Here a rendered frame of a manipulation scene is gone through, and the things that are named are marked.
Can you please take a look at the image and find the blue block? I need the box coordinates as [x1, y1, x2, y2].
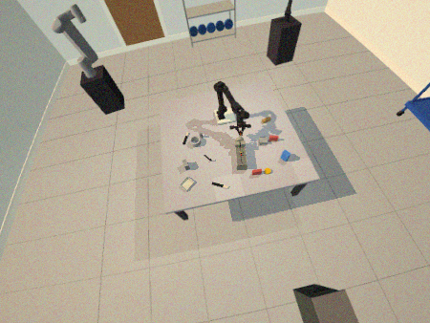
[281, 150, 290, 162]

